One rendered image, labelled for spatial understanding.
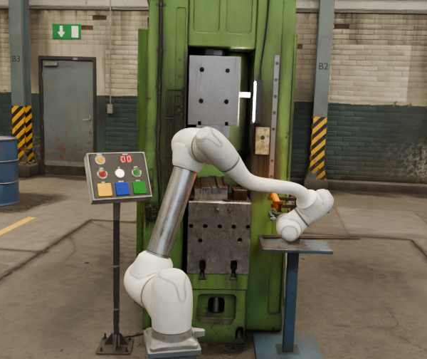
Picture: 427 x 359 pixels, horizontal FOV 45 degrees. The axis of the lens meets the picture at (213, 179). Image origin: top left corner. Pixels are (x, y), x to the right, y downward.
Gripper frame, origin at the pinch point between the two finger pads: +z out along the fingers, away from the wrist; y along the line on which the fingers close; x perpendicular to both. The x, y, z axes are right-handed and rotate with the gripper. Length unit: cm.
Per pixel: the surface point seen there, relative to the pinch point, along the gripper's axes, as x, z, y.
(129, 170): 14, 30, -84
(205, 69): 73, 46, -44
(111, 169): 15, 25, -94
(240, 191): 1, 48, -20
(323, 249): -26.0, 24.0, 27.4
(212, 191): 1, 46, -37
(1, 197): -84, 401, -329
